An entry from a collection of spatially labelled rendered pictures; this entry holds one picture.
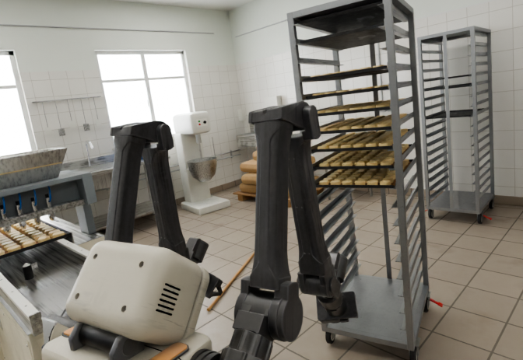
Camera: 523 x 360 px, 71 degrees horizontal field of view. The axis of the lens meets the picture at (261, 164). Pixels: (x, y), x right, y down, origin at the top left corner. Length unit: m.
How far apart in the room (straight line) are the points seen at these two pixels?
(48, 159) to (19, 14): 3.45
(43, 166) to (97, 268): 1.34
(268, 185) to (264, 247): 0.11
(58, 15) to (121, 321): 4.96
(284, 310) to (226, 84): 5.98
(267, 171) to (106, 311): 0.35
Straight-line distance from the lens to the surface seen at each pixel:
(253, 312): 0.68
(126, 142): 0.95
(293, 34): 1.89
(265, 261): 0.67
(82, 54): 5.41
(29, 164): 2.02
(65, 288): 1.60
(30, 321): 1.32
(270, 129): 0.68
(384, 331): 2.23
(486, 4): 4.61
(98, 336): 0.72
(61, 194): 2.11
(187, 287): 0.70
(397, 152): 1.76
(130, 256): 0.70
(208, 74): 6.30
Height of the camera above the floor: 1.42
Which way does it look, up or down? 10 degrees down
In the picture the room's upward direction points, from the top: 7 degrees counter-clockwise
